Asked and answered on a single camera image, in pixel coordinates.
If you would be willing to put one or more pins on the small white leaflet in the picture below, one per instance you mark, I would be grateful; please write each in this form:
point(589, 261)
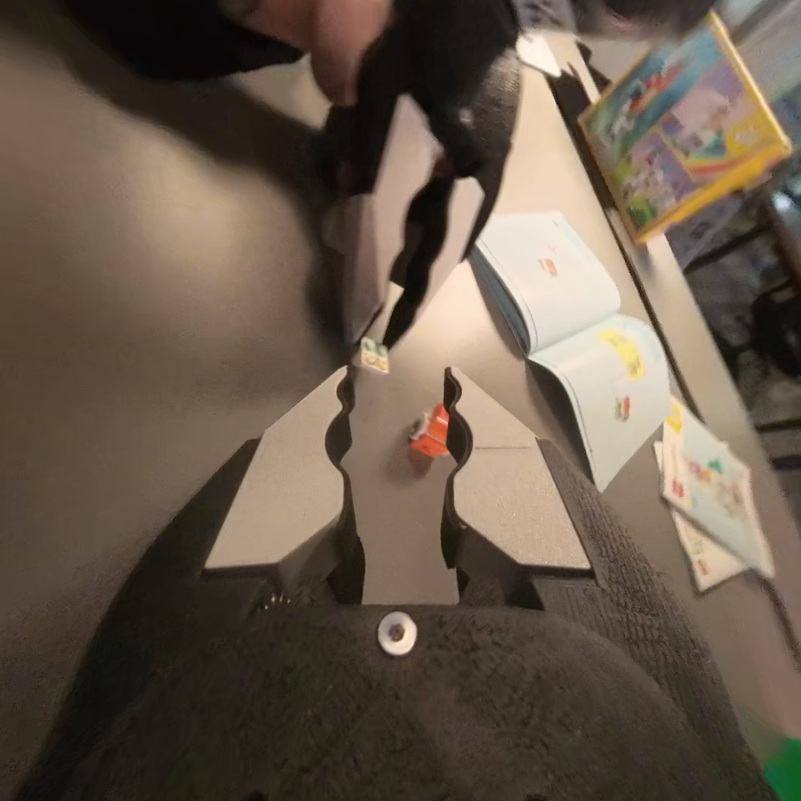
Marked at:
point(704, 566)

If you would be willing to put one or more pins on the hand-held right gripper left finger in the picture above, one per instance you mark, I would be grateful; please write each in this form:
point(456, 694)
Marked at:
point(281, 500)

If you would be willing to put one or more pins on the small white mint lego piece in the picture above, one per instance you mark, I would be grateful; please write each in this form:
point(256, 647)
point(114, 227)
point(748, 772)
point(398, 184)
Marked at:
point(374, 356)

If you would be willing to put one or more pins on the green plastic bin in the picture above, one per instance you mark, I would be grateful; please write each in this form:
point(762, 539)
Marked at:
point(785, 773)

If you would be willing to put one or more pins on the orange lego brick assembly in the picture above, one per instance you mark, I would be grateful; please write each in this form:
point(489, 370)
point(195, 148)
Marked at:
point(432, 435)

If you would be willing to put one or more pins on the yellow lego box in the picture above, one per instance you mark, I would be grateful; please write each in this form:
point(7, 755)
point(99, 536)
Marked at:
point(682, 131)

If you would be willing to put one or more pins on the pale blue instruction booklet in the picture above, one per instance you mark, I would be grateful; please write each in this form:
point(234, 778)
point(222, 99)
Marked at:
point(563, 275)

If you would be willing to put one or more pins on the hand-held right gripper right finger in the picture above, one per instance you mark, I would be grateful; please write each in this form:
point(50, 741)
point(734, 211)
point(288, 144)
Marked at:
point(519, 500)

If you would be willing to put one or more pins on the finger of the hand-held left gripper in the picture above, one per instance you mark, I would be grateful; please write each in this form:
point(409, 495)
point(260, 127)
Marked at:
point(375, 263)
point(463, 219)

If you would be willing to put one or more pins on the person's left hand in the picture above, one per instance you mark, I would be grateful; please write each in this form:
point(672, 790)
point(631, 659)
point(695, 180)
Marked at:
point(341, 44)

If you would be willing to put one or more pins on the closed unicorn cover instruction booklet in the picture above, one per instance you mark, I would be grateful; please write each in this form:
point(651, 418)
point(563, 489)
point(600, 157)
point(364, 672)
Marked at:
point(713, 494)

